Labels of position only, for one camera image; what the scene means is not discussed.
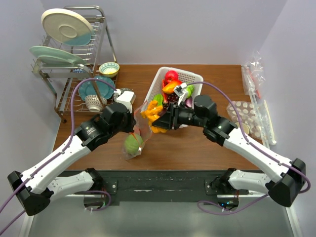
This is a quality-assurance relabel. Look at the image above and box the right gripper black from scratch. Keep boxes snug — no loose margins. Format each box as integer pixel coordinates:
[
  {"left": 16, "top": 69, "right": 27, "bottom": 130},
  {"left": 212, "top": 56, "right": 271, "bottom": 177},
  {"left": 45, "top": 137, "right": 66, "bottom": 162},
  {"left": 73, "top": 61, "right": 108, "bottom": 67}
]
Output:
[{"left": 153, "top": 101, "right": 206, "bottom": 130}]

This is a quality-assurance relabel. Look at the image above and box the clear zip top bag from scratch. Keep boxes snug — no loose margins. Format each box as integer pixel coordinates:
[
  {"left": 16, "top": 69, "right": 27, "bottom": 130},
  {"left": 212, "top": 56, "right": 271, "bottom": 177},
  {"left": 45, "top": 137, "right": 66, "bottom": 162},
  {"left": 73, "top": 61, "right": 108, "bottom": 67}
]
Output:
[{"left": 122, "top": 100, "right": 153, "bottom": 160}]

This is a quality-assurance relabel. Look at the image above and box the large green cabbage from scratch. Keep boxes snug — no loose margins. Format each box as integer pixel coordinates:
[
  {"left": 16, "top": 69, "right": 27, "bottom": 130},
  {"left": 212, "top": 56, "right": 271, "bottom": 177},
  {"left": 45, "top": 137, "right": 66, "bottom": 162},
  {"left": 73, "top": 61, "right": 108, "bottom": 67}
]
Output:
[{"left": 124, "top": 133, "right": 143, "bottom": 156}]

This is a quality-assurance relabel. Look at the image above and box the purple white radish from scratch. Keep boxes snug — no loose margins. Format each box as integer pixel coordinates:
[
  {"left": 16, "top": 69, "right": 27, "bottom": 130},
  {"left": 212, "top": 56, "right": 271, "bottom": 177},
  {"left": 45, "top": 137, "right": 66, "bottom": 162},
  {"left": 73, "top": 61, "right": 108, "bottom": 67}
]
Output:
[{"left": 185, "top": 96, "right": 194, "bottom": 108}]

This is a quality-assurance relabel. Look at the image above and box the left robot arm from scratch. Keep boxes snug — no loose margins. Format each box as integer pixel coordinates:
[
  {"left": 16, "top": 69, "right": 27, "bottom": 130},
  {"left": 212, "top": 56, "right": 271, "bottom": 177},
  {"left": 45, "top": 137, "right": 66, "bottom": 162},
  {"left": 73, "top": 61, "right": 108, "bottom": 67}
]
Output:
[{"left": 8, "top": 102, "right": 163, "bottom": 216}]

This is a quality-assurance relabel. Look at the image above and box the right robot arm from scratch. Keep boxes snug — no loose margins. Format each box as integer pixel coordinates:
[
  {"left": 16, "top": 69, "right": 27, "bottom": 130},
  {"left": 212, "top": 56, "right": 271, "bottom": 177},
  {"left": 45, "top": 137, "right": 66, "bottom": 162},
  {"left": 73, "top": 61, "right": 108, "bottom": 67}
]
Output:
[{"left": 153, "top": 95, "right": 306, "bottom": 207}]

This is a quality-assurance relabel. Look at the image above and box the polka dot plastic bag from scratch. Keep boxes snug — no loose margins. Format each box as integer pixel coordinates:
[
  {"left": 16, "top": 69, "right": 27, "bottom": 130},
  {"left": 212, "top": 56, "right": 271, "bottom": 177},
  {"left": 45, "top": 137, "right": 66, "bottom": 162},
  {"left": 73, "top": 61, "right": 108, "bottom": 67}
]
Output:
[{"left": 226, "top": 101, "right": 262, "bottom": 140}]

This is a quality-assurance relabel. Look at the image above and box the black white floral bowl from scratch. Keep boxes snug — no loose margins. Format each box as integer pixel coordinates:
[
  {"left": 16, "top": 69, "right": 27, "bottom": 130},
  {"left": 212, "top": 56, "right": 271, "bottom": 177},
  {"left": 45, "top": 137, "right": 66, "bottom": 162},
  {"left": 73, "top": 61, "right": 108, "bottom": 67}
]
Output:
[{"left": 115, "top": 88, "right": 133, "bottom": 96}]

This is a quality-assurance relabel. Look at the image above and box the dark grapes bunch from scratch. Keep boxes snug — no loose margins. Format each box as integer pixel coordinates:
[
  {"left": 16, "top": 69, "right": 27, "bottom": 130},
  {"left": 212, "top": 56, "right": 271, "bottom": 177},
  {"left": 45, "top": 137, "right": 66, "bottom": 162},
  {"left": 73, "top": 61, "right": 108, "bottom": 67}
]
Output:
[{"left": 162, "top": 93, "right": 179, "bottom": 109}]

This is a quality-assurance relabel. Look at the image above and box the green leaf vegetable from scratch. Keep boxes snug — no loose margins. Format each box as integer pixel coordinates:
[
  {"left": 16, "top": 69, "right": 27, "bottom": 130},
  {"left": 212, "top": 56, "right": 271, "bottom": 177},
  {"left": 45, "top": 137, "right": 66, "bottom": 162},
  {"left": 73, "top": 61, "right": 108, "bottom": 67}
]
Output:
[{"left": 153, "top": 94, "right": 163, "bottom": 106}]

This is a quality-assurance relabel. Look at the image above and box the grey patterned bowl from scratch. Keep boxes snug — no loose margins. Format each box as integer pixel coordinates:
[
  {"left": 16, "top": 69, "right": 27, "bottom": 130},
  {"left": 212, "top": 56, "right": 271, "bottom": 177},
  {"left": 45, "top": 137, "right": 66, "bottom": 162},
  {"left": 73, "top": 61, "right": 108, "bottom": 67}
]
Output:
[{"left": 84, "top": 95, "right": 103, "bottom": 112}]

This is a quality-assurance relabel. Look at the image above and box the small green cabbage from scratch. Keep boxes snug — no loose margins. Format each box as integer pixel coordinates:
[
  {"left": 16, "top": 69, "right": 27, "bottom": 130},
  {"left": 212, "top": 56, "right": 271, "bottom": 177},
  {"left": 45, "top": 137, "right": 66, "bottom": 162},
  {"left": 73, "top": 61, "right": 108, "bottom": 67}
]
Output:
[{"left": 186, "top": 84, "right": 195, "bottom": 98}]

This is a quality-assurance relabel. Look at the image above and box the teal scalloped plate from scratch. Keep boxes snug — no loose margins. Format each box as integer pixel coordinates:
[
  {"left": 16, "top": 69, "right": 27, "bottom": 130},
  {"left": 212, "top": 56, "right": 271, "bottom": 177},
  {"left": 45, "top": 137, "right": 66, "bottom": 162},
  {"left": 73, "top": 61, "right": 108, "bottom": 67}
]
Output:
[{"left": 78, "top": 76, "right": 115, "bottom": 101}]

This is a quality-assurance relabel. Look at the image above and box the red apple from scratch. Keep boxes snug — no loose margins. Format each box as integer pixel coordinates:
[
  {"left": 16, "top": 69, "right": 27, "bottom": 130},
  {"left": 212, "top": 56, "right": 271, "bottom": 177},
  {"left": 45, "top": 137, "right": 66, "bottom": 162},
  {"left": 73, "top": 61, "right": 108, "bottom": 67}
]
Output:
[{"left": 164, "top": 70, "right": 178, "bottom": 83}]

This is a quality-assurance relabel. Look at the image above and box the white plastic basket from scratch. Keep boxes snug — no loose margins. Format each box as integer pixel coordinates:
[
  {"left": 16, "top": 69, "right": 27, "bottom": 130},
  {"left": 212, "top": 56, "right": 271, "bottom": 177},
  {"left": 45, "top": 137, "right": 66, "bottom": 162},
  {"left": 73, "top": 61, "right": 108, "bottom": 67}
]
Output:
[{"left": 141, "top": 67, "right": 204, "bottom": 111}]

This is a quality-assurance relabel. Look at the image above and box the yellow blue patterned bowl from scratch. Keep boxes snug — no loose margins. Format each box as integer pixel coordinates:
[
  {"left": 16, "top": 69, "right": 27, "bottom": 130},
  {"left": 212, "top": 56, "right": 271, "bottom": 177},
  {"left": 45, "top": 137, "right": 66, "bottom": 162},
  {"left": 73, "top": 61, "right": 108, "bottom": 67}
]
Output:
[{"left": 98, "top": 62, "right": 120, "bottom": 78}]

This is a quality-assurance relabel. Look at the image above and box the metal dish rack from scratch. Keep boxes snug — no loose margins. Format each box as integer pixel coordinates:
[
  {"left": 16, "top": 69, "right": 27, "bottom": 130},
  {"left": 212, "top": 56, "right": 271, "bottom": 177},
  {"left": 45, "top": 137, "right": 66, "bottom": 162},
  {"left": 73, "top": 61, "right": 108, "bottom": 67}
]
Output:
[{"left": 30, "top": 5, "right": 117, "bottom": 123}]

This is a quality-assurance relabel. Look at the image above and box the cream enamel mug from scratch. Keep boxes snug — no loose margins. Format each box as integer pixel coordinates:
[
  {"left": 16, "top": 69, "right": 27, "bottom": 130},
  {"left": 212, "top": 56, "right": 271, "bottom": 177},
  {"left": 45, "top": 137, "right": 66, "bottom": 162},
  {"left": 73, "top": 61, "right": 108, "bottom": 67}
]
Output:
[{"left": 241, "top": 122, "right": 250, "bottom": 135}]

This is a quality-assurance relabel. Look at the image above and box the pale green plate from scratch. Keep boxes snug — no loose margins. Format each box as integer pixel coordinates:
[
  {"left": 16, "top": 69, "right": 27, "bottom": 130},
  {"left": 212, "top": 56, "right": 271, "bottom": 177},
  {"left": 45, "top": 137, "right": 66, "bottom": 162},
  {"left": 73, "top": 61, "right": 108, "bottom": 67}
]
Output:
[
  {"left": 29, "top": 46, "right": 82, "bottom": 59},
  {"left": 38, "top": 56, "right": 85, "bottom": 66}
]

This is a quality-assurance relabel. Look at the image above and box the stack of clear bags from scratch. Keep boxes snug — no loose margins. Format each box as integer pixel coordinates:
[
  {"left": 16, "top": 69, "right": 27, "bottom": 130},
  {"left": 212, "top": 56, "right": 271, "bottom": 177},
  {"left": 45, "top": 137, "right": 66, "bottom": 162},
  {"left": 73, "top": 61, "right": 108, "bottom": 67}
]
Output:
[{"left": 241, "top": 51, "right": 277, "bottom": 149}]

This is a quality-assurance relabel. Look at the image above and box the large cream teal plate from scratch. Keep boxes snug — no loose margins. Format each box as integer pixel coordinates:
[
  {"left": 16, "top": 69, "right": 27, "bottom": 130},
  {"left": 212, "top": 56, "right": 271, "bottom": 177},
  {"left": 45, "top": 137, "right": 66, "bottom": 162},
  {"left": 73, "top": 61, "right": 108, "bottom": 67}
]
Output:
[{"left": 41, "top": 8, "right": 93, "bottom": 46}]

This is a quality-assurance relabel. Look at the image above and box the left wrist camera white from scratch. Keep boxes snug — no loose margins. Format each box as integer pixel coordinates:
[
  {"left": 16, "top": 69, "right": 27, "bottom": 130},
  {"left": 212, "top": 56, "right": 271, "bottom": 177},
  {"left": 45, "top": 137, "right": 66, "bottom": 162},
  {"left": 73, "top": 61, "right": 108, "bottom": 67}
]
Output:
[{"left": 115, "top": 91, "right": 136, "bottom": 111}]

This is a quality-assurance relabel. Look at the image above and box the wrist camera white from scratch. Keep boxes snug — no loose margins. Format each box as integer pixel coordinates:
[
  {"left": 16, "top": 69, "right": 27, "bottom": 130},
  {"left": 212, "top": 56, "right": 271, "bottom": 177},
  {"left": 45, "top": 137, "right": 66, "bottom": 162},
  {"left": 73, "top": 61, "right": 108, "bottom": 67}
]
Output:
[
  {"left": 115, "top": 91, "right": 136, "bottom": 111},
  {"left": 173, "top": 83, "right": 188, "bottom": 106}
]

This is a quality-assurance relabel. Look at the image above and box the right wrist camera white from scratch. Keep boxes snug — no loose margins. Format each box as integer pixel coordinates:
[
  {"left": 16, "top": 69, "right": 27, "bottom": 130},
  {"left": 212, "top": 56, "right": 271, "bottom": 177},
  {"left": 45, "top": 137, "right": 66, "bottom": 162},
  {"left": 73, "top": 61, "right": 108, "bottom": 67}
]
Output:
[{"left": 173, "top": 83, "right": 188, "bottom": 106}]

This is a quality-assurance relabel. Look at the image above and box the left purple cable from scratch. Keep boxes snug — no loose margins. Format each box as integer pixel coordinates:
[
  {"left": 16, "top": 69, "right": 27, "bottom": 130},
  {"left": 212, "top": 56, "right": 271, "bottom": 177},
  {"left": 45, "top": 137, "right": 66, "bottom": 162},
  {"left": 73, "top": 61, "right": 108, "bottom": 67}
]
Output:
[{"left": 0, "top": 78, "right": 118, "bottom": 237}]

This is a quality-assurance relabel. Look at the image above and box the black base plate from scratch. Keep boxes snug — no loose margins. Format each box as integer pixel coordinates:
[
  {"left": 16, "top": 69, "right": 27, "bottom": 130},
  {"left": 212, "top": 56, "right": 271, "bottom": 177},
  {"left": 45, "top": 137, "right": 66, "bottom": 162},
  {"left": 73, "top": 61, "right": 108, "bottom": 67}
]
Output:
[{"left": 56, "top": 169, "right": 250, "bottom": 207}]

